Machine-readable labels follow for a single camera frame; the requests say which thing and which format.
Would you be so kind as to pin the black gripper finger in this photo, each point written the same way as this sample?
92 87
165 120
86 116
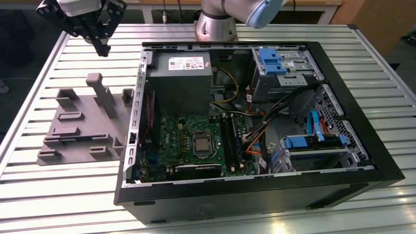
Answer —
52 17
113 12

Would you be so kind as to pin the black RAM slot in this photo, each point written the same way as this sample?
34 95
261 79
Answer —
225 146

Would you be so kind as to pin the grey parts rack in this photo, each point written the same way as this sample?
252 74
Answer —
86 114

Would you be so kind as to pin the grey power supply unit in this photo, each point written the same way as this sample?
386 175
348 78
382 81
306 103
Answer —
178 92

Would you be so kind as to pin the blue plastic drive latch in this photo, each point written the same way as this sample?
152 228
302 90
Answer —
270 61

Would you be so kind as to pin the CPU socket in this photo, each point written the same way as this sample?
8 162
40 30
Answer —
202 134

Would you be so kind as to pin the green motherboard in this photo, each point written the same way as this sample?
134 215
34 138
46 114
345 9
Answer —
174 151

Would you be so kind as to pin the silver CPU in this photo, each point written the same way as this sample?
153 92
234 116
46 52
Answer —
202 144

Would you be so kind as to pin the metal drive cage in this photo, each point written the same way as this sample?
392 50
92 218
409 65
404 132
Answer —
292 80

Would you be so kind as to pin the locking lever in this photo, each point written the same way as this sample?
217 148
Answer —
214 151

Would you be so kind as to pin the white framed desk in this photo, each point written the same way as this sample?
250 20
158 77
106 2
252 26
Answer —
328 13

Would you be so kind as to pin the black graphics card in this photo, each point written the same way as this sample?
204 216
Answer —
194 168

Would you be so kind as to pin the hard disk in blue carrier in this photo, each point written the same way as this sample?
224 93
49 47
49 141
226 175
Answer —
298 142

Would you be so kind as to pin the wooden cabinet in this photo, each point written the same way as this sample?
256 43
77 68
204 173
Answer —
382 24

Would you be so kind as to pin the metal disk bay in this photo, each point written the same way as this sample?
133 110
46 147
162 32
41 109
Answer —
318 153

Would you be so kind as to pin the black PC case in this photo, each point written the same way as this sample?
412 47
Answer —
260 200

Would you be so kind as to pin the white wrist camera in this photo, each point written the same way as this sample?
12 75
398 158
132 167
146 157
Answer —
78 7

